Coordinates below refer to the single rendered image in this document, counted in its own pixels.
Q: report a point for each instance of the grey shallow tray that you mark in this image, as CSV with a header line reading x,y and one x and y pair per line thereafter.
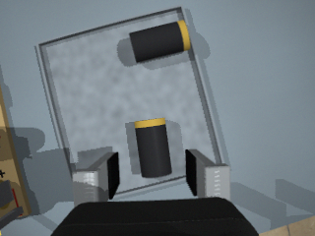
x,y
96,91

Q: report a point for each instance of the tan battery holder board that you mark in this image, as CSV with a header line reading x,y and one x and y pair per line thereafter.
x,y
12,190

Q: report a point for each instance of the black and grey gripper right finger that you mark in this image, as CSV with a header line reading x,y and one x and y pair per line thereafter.
x,y
205,178

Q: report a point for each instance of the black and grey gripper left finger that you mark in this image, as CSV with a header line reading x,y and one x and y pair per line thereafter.
x,y
99,182

